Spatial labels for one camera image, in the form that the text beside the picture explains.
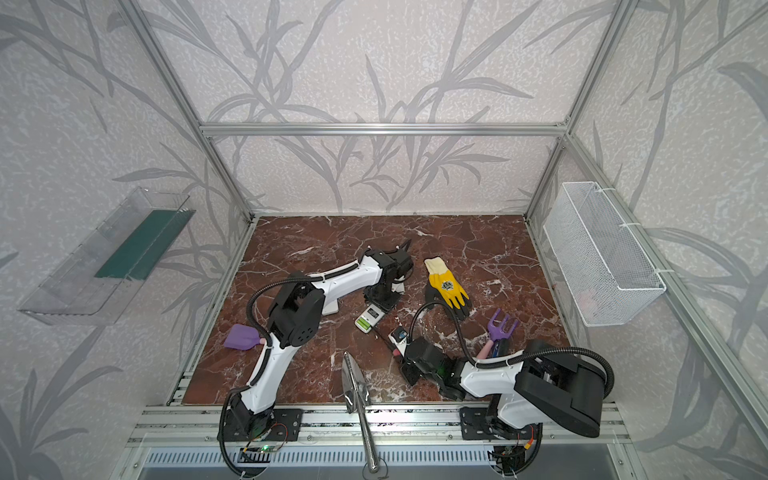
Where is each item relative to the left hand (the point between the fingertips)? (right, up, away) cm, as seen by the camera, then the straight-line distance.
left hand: (389, 301), depth 95 cm
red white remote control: (-6, -5, -4) cm, 9 cm away
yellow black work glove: (+18, +4, +1) cm, 18 cm away
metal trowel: (-8, -22, -17) cm, 29 cm away
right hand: (+3, -11, -9) cm, 15 cm away
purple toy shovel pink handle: (-44, -10, -6) cm, 45 cm away
